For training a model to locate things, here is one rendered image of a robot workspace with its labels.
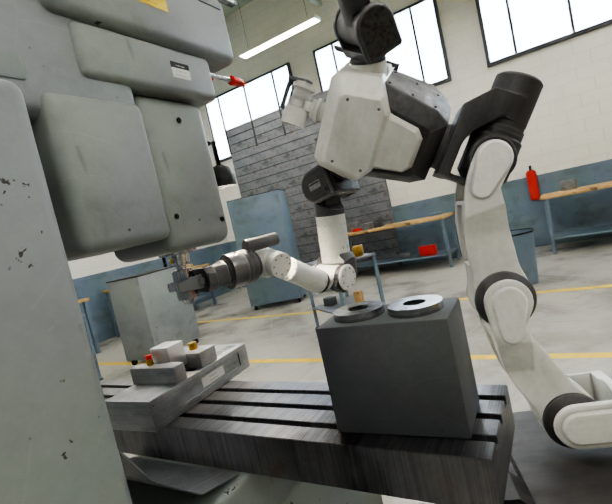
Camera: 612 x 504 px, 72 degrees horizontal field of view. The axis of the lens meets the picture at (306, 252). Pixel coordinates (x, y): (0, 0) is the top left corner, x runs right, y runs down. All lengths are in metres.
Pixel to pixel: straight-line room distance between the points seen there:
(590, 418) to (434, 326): 0.69
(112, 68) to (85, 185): 0.23
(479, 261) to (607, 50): 7.34
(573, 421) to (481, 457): 0.61
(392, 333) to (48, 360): 0.46
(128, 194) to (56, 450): 0.42
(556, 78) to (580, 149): 1.19
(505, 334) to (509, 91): 0.58
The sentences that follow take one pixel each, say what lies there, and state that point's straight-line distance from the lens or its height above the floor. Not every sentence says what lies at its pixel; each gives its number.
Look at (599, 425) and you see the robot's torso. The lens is 1.29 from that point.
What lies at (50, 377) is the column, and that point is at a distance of 0.59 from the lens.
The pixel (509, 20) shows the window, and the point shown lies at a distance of 8.44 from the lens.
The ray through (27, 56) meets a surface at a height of 1.65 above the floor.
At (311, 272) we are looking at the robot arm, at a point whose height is 1.17.
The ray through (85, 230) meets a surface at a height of 1.38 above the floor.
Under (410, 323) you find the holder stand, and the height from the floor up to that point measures 1.13.
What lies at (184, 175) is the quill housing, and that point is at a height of 1.46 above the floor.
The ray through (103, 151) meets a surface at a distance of 0.81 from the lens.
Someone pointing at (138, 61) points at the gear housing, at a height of 1.68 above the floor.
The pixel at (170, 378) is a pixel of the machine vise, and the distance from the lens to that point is 1.06.
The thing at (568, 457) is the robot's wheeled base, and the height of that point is 0.57.
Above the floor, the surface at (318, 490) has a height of 0.68.
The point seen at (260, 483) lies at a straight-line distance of 0.96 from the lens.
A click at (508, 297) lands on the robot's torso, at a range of 1.13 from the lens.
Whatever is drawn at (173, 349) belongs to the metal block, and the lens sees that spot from 1.10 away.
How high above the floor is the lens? 1.32
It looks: 4 degrees down
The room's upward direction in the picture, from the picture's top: 13 degrees counter-clockwise
